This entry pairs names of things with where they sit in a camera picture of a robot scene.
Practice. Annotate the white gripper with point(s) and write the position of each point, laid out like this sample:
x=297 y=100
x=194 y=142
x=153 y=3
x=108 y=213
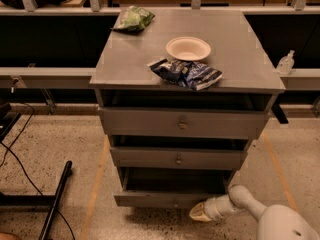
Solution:
x=210 y=209

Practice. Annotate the grey bottom drawer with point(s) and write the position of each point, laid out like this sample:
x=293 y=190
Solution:
x=166 y=199

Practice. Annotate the grey drawer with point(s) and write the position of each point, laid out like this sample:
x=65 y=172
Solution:
x=182 y=122
x=177 y=158
x=166 y=199

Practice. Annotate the grey middle drawer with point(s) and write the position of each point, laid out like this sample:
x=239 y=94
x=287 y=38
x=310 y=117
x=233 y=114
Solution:
x=177 y=158

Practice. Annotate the grey top drawer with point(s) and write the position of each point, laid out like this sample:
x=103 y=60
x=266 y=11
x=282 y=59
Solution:
x=182 y=122

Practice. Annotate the grey wooden drawer cabinet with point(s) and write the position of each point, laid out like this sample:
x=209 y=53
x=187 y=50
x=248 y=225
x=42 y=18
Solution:
x=182 y=100

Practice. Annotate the blue chip bag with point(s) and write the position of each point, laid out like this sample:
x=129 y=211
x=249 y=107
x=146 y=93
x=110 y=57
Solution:
x=190 y=74

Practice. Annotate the black stand leg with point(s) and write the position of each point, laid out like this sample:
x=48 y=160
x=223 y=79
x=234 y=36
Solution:
x=50 y=202

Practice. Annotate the white paper bowl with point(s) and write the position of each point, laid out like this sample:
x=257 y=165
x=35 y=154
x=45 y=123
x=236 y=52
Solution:
x=188 y=49

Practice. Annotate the clear sanitizer bottle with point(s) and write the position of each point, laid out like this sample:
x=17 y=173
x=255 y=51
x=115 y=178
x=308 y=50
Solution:
x=286 y=63

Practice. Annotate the green chip bag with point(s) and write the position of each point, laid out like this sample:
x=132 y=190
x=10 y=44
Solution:
x=135 y=19

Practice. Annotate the grey metal shelf rail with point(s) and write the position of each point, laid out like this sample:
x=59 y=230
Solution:
x=45 y=77

